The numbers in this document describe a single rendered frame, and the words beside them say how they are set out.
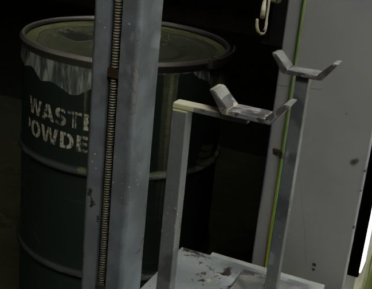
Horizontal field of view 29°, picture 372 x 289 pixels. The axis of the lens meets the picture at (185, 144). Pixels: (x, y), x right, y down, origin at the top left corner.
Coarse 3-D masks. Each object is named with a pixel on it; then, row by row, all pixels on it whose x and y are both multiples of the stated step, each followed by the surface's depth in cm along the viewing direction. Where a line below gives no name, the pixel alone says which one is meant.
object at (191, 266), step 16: (192, 256) 104; (208, 256) 104; (192, 272) 99; (208, 272) 100; (224, 272) 100; (240, 272) 101; (144, 288) 94; (176, 288) 95; (192, 288) 95; (208, 288) 96; (224, 288) 96; (320, 288) 99
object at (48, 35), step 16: (32, 32) 197; (48, 32) 201; (64, 32) 203; (80, 32) 206; (160, 32) 215; (176, 32) 216; (64, 48) 186; (80, 48) 187; (160, 48) 196; (176, 48) 198; (192, 48) 200; (208, 48) 200; (224, 48) 199
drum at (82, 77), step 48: (48, 48) 174; (48, 96) 179; (192, 96) 180; (48, 144) 183; (192, 144) 185; (48, 192) 187; (192, 192) 192; (48, 240) 191; (144, 240) 188; (192, 240) 199; (48, 288) 196
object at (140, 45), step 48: (96, 0) 79; (144, 0) 77; (96, 48) 81; (144, 48) 80; (96, 96) 82; (144, 96) 83; (96, 144) 84; (144, 144) 86; (96, 192) 86; (144, 192) 89; (96, 240) 88; (96, 288) 91
